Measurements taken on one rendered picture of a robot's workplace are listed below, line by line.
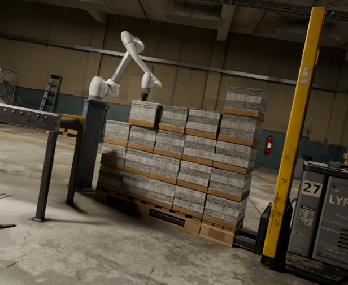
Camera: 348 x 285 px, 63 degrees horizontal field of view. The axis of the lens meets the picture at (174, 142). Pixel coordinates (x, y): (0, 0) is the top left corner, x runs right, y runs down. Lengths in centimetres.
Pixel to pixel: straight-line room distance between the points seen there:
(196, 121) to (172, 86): 708
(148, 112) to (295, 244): 160
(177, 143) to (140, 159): 40
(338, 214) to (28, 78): 1032
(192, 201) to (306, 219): 90
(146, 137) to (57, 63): 833
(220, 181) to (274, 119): 738
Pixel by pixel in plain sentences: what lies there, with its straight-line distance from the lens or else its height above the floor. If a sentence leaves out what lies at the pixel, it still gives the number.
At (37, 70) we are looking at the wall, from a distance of 1108.
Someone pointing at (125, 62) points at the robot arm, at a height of 149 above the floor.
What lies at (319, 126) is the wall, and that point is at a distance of 1011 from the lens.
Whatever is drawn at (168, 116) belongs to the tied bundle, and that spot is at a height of 96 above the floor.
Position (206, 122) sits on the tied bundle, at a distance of 246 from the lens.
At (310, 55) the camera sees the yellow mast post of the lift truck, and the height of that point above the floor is 152.
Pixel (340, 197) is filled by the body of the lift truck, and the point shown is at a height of 62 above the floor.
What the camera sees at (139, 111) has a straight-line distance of 272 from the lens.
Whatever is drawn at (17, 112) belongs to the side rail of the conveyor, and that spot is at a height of 77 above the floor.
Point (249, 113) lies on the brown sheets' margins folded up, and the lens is 237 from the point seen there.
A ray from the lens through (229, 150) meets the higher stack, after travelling 239.
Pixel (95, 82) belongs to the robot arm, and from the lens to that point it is 329.
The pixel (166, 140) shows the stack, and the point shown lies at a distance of 259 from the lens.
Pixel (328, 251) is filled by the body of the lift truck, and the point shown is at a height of 25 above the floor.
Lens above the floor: 87
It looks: 3 degrees down
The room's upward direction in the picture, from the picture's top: 10 degrees clockwise
